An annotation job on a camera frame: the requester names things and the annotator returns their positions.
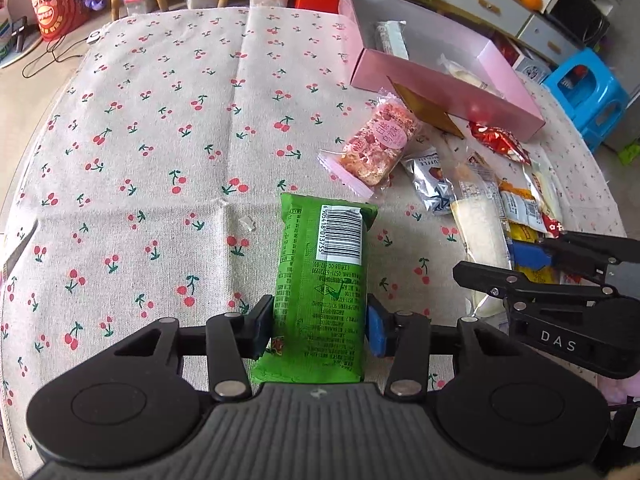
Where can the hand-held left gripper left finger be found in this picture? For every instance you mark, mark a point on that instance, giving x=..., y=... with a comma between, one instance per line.
x=260, y=330

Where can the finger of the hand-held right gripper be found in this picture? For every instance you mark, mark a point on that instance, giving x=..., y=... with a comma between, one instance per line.
x=500, y=282
x=530, y=255

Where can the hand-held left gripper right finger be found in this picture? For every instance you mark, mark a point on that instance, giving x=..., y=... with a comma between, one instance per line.
x=377, y=330

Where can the yellow snack packet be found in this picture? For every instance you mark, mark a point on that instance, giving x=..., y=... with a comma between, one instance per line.
x=537, y=276

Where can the green snack packet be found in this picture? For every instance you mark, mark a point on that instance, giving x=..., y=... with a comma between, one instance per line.
x=315, y=270

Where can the pink snack packet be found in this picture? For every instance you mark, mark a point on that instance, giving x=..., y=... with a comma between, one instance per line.
x=375, y=145

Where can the pink cardboard box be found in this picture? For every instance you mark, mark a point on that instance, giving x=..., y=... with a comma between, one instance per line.
x=380, y=67

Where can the orange snack packet white label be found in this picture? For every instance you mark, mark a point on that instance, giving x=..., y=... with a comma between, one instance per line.
x=520, y=205

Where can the long white snack packet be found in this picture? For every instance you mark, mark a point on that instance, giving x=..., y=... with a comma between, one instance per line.
x=480, y=230

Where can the cream snack packet red corner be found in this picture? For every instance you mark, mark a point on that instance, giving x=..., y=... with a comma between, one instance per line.
x=545, y=195

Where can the clear plastic scrap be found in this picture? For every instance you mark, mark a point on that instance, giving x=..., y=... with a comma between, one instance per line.
x=247, y=225

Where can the silver snack packet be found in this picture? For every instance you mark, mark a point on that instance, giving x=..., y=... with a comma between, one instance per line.
x=432, y=185

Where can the green floor object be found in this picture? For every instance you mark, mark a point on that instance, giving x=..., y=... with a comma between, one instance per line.
x=630, y=154

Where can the blue plastic stool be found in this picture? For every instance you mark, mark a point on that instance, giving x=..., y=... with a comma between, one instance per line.
x=607, y=95

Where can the gold cardboard sheet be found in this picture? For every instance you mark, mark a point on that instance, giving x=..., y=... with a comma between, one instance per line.
x=425, y=107

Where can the white patterned box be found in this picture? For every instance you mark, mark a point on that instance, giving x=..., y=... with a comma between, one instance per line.
x=535, y=72

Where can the clear pastry packet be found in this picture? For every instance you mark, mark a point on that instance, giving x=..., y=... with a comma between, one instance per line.
x=470, y=77

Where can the cherry print tablecloth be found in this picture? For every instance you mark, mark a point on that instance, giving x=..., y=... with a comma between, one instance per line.
x=150, y=160

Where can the red printed box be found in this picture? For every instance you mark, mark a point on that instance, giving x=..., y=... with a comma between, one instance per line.
x=507, y=52

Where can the white microwave oven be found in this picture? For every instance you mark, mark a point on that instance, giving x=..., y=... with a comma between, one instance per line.
x=580, y=15

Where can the orange fruit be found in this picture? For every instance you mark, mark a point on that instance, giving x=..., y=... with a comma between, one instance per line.
x=531, y=0

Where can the wooden sideboard grey drawers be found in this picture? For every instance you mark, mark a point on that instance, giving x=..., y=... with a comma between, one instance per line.
x=480, y=2

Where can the white round puck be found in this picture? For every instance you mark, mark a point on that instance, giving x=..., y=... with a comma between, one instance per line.
x=93, y=36

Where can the red printed bag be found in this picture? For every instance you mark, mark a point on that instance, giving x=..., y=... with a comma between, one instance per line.
x=55, y=5

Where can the white printed bag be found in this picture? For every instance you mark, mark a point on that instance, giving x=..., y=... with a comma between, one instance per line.
x=7, y=35

